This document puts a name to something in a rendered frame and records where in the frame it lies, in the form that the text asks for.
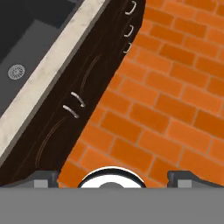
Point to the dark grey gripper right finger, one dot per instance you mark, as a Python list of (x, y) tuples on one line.
[(180, 178)]

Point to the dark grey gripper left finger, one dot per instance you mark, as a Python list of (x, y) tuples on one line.
[(43, 178)]

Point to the round metal sink drain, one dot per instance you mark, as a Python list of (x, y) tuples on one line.
[(16, 71)]

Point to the dark grey sink basin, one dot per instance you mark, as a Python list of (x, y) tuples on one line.
[(32, 40)]

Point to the dark brown cupboard door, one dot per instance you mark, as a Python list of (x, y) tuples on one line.
[(43, 143), (96, 73)]

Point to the round white black-rimmed disc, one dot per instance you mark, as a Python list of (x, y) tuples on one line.
[(110, 176)]

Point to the dark brown drawer front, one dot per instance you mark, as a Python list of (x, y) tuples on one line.
[(121, 30), (122, 10), (119, 49)]

